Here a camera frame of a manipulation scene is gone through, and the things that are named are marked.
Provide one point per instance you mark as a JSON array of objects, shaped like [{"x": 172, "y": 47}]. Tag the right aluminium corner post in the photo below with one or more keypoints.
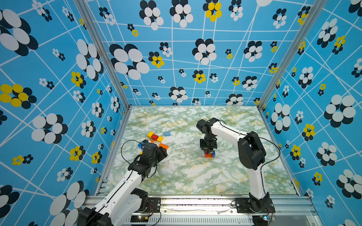
[{"x": 299, "y": 38}]

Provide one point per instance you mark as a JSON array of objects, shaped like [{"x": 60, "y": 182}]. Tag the yellow square lego brick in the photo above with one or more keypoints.
[{"x": 150, "y": 134}]

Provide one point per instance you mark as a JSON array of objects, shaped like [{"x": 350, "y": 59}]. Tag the red square lego brick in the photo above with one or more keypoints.
[{"x": 154, "y": 137}]

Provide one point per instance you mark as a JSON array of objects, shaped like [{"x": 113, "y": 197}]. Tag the orange lego plate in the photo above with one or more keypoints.
[{"x": 164, "y": 146}]

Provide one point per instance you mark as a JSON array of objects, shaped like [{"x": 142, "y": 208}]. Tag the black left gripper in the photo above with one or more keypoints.
[{"x": 161, "y": 153}]

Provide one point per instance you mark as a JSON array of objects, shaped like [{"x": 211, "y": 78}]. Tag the aluminium front rail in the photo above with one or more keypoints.
[{"x": 223, "y": 210}]

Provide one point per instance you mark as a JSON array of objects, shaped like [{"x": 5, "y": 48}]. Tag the left aluminium corner post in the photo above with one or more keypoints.
[{"x": 94, "y": 34}]

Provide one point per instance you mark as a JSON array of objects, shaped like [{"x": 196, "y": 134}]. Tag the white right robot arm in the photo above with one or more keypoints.
[{"x": 251, "y": 155}]

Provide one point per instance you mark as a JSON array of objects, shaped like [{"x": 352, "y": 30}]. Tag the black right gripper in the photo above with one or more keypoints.
[{"x": 204, "y": 149}]

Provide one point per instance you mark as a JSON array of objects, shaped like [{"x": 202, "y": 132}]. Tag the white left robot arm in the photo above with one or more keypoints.
[{"x": 125, "y": 198}]

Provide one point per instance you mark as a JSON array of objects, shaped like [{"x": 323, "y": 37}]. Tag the aluminium corner post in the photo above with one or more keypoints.
[
  {"x": 94, "y": 34},
  {"x": 299, "y": 38}
]

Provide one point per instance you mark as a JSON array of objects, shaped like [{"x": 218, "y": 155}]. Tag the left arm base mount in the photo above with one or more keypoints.
[{"x": 147, "y": 204}]

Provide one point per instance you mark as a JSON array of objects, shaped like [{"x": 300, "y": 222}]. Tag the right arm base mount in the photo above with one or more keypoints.
[{"x": 251, "y": 205}]

